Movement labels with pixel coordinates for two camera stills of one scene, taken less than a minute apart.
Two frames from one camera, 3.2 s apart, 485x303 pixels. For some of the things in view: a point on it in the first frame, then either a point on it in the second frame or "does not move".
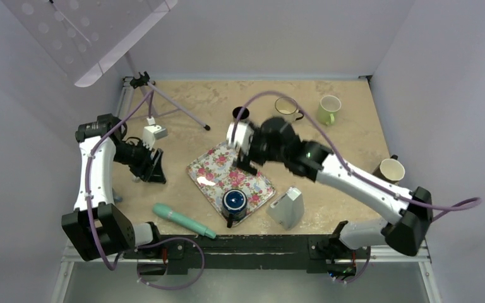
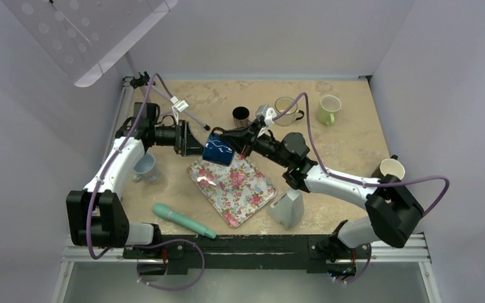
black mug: [391, 169] does not move
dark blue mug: [234, 202] -> [218, 148]
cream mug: [287, 108] does not move
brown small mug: [237, 110] does not move
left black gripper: [149, 169] -> [184, 142]
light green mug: [329, 105] does not move
